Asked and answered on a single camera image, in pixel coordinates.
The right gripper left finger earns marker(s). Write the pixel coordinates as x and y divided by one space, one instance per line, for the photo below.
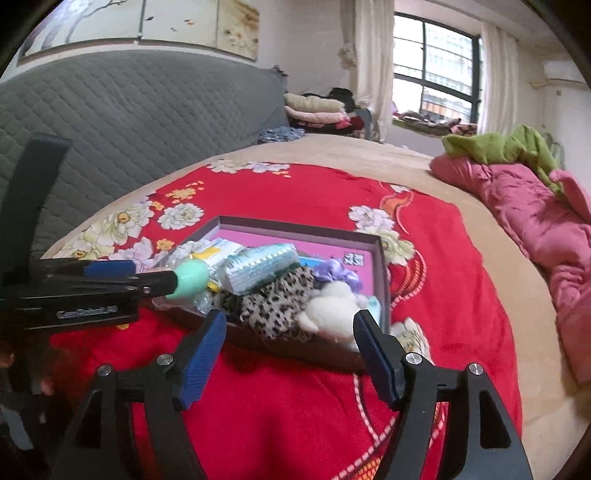
195 358

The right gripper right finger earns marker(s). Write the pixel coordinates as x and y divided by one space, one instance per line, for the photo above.
384 359

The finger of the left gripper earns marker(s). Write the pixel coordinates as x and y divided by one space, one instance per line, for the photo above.
83 268
81 286

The green sponge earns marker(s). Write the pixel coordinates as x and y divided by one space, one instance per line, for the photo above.
192 277

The leopard print scrunchie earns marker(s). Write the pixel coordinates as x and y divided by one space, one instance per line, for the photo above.
271 311

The white plush bear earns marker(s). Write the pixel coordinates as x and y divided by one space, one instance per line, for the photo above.
333 305

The yellow white wipes packet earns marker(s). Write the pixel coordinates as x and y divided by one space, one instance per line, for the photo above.
214 255

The green tissue pack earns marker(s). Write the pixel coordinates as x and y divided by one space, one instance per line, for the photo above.
375 309
252 268

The white floral scrunchie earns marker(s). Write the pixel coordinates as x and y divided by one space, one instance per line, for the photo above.
182 253

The red floral blanket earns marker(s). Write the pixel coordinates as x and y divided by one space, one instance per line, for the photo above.
273 411

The grey cardboard box tray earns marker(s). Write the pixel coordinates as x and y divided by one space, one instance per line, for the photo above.
319 351

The pink and blue book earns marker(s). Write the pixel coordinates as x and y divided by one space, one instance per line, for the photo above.
358 252

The grey quilted headboard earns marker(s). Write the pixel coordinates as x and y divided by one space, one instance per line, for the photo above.
132 117

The blue patterned cloth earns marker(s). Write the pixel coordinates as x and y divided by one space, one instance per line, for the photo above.
282 134

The pink quilted comforter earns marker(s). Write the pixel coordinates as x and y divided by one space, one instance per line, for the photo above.
553 231

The clothes on window sill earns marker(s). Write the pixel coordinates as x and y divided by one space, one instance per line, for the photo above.
420 123

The stack of folded blankets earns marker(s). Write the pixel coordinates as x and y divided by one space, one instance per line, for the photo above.
334 114

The green blanket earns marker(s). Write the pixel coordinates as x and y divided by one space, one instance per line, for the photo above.
524 145

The black framed window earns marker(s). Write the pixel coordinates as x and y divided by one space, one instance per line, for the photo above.
437 70

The white curtain right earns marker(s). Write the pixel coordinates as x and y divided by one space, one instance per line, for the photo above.
498 111

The white curtain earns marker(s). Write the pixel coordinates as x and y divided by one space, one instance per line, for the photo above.
367 54
498 111

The white curtain left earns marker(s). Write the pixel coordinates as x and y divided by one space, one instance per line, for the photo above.
367 54

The white air conditioner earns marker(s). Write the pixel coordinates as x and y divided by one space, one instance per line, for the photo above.
563 70

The floral wall painting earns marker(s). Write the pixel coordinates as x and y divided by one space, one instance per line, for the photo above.
228 26

